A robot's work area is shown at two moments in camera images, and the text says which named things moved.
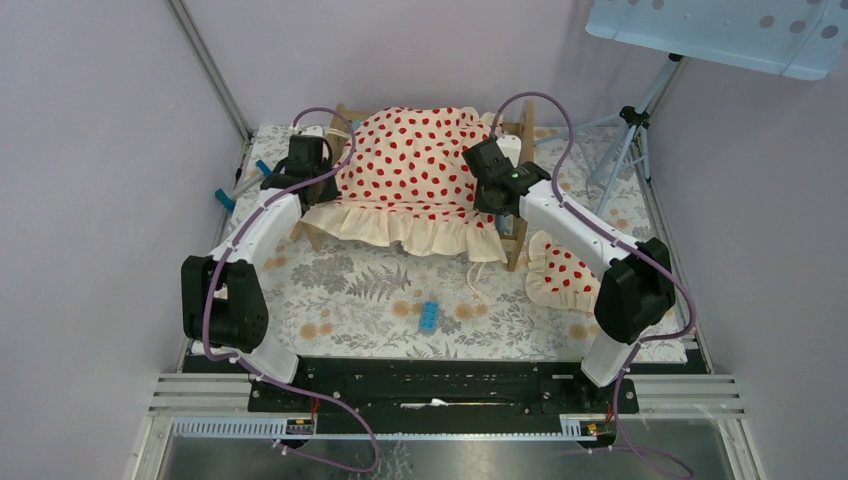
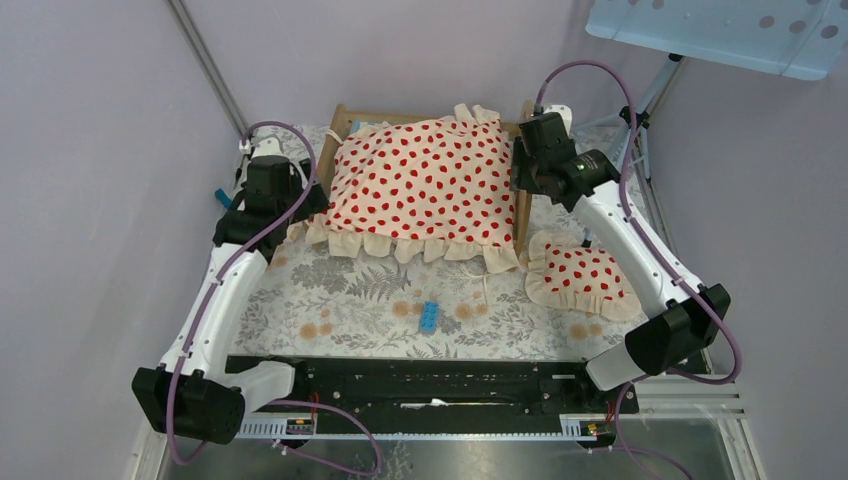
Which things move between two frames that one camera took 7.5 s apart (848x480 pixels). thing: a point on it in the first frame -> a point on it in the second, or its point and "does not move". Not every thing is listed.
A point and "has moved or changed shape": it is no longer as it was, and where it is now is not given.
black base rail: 553,388 does not move
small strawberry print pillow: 557,277 does not move
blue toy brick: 430,315 does not move
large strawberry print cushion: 405,181 has moved or changed shape
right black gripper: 481,204 -> 519,178
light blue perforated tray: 797,38 does not move
